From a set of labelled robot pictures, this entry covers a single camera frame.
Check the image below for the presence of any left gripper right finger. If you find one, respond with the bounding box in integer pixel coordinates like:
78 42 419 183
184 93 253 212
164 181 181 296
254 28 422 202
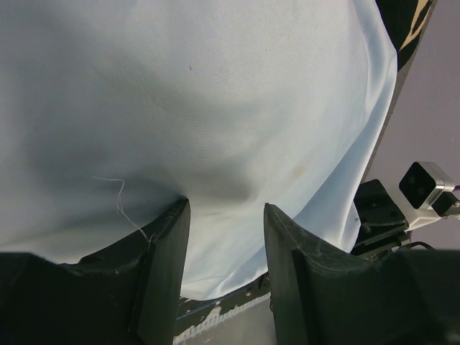
264 204 459 344

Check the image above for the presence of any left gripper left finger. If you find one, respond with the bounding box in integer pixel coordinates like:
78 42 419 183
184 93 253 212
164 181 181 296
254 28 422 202
1 200 190 344

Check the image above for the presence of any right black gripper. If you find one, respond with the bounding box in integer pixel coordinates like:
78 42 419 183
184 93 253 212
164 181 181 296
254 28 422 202
351 179 410 256

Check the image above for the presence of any light blue pillowcase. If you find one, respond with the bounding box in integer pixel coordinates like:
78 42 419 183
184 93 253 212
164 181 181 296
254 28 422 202
1 1 397 300

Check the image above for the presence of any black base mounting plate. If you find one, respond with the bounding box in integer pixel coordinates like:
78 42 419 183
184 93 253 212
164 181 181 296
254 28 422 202
176 273 270 322

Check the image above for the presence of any black floral patterned cloth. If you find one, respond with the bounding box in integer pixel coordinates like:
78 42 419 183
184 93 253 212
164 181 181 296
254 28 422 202
376 0 433 71

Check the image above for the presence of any white slotted cable duct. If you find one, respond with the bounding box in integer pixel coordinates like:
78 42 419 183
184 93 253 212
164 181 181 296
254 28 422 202
173 293 271 344

